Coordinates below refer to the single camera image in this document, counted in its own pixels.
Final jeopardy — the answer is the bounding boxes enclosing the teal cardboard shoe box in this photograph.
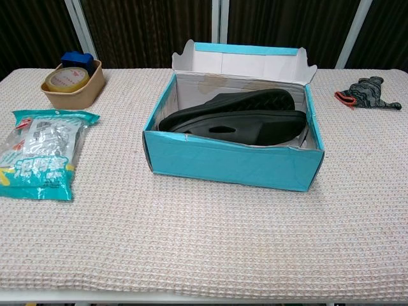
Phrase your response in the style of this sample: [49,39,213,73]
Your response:
[142,39,325,193]

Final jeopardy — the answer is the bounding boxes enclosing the white metal partition post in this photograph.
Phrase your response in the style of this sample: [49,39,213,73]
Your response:
[334,0,374,69]
[63,0,100,61]
[211,0,230,68]

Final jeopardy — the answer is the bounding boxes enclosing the teal snack bag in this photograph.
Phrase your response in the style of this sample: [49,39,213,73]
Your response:
[0,109,101,201]

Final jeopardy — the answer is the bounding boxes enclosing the grey patterned sock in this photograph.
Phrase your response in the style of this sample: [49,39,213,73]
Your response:
[334,77,402,112]

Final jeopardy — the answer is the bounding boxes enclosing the blue plastic block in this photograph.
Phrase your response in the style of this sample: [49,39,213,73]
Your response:
[61,50,96,77]

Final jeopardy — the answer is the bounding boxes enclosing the black rubber slipper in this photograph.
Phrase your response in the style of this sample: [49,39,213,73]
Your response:
[195,88,296,116]
[158,110,307,145]

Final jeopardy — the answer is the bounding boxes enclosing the beige waffle tablecloth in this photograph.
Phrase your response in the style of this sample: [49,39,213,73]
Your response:
[0,67,408,295]

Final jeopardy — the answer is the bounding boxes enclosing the clear packing tape roll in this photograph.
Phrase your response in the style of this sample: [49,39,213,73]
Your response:
[44,66,90,94]

